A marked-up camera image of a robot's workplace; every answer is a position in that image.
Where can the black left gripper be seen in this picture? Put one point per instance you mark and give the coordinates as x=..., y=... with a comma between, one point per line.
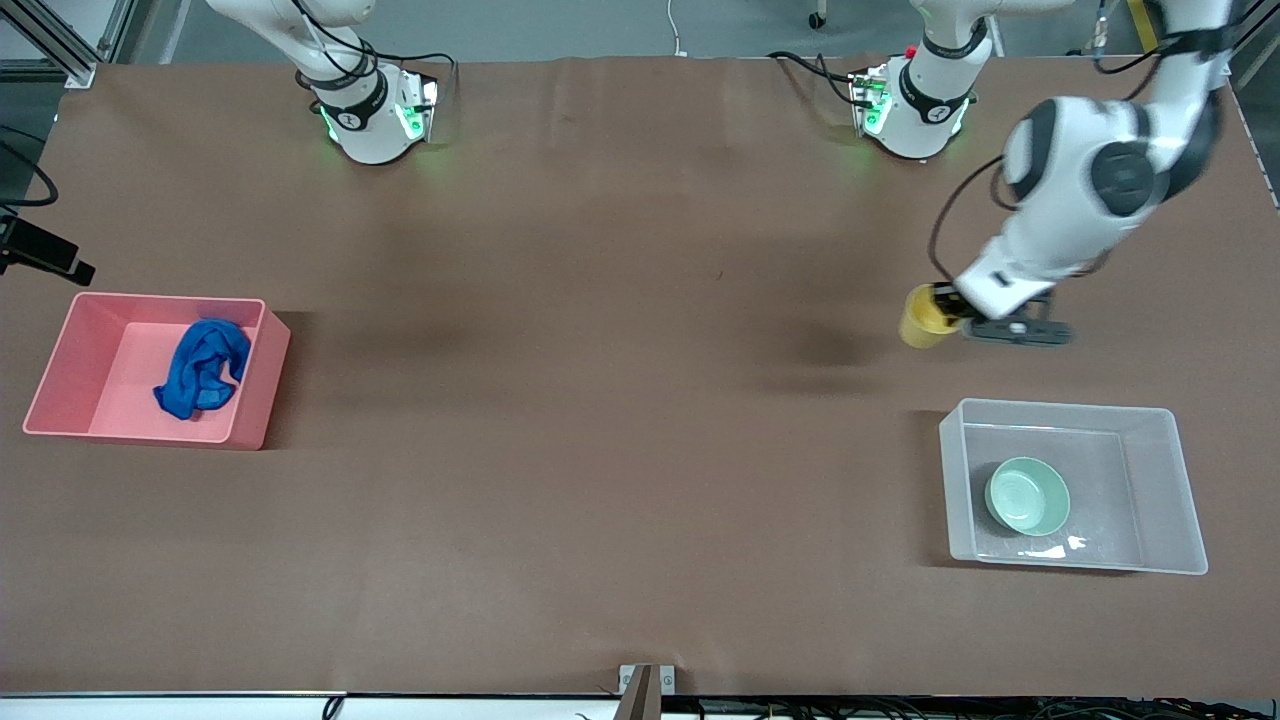
x=945, y=296

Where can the yellow plastic cup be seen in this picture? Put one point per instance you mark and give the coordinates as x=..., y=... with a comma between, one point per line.
x=920, y=322

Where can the blue microfibre cloth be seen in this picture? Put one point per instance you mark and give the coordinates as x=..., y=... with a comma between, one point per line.
x=200, y=370

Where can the pale green bowl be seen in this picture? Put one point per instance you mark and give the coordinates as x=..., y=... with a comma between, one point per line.
x=1027, y=497

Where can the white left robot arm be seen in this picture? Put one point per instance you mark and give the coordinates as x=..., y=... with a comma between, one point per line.
x=1070, y=170

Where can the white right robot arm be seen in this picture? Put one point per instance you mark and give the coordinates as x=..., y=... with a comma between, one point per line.
x=365, y=120

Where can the clear plastic box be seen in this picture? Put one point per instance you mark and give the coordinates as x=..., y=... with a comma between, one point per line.
x=1150, y=490

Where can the pink plastic bin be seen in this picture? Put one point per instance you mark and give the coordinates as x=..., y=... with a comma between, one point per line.
x=110, y=380

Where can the aluminium frame post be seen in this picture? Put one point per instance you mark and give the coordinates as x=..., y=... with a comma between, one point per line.
x=60, y=45

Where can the metal table edge bracket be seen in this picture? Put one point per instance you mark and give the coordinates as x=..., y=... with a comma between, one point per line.
x=646, y=690

